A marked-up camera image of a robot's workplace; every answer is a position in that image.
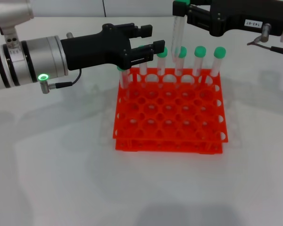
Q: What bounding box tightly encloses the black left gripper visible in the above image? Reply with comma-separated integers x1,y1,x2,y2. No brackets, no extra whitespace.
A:
60,23,166,71

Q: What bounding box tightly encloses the green capped test tube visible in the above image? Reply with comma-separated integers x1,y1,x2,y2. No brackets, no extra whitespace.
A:
137,44,149,88
192,46,207,88
175,46,188,88
171,0,191,64
156,46,168,88
117,65,131,99
206,46,226,87

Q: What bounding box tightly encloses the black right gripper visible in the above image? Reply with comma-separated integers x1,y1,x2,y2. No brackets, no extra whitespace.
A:
172,0,283,37

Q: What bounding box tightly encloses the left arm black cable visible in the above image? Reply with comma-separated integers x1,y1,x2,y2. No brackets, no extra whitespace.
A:
39,69,83,94

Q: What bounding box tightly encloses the orange test tube rack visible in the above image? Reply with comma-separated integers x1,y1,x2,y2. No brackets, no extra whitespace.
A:
112,67,229,155

